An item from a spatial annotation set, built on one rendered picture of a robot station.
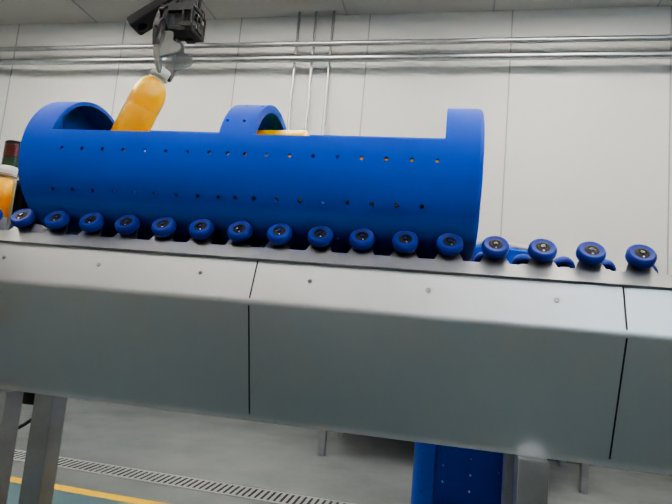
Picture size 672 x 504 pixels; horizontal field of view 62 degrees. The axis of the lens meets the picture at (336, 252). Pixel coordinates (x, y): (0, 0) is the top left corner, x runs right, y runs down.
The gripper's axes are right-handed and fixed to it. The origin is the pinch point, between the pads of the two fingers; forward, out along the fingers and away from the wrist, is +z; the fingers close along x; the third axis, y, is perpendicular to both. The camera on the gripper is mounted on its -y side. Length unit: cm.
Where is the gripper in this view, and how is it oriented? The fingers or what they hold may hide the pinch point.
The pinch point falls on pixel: (161, 71)
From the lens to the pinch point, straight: 132.7
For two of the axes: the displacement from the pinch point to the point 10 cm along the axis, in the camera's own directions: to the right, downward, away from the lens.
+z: -0.9, 9.9, -1.3
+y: 9.8, 0.6, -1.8
